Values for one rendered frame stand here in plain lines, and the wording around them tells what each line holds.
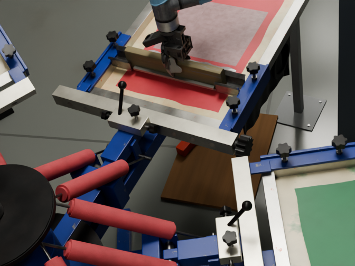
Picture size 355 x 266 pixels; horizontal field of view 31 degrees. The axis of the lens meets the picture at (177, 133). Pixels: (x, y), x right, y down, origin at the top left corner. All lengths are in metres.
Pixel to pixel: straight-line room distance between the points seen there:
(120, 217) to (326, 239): 0.57
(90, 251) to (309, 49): 2.36
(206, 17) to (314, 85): 1.16
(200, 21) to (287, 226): 0.97
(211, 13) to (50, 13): 2.07
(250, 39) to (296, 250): 0.88
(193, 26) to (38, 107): 1.54
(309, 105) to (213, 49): 1.15
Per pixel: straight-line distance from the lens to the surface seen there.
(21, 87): 2.16
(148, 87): 2.28
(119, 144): 2.02
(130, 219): 1.72
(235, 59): 2.31
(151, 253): 1.76
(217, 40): 2.39
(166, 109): 2.14
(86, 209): 1.68
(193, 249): 1.75
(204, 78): 2.17
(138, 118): 2.02
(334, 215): 1.88
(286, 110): 3.39
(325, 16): 3.92
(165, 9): 2.01
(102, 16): 4.23
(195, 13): 2.53
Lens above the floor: 2.54
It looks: 49 degrees down
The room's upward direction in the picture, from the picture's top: 16 degrees counter-clockwise
